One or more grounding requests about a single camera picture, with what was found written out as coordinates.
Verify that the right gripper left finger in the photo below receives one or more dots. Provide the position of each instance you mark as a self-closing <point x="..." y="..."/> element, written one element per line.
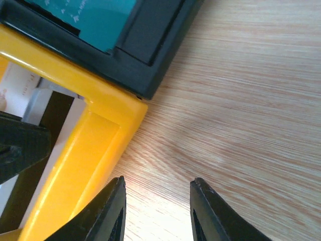
<point x="103" y="218"/>

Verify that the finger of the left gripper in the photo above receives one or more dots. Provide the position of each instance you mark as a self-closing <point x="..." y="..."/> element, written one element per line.
<point x="22" y="145"/>

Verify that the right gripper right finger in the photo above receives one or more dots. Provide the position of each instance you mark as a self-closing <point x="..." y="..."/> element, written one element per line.
<point x="214" y="219"/>

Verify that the yellow plastic bin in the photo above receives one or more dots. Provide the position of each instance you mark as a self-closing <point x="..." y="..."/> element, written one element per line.
<point x="109" y="121"/>

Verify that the black bin with teal cards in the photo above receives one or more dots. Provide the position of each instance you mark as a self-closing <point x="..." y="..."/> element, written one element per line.
<point x="129" y="43"/>

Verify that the white floral card stack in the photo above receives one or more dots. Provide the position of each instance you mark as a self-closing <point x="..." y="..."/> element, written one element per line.
<point x="38" y="101"/>

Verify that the teal card stack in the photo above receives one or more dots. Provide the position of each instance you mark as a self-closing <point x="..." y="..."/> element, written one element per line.
<point x="96" y="22"/>

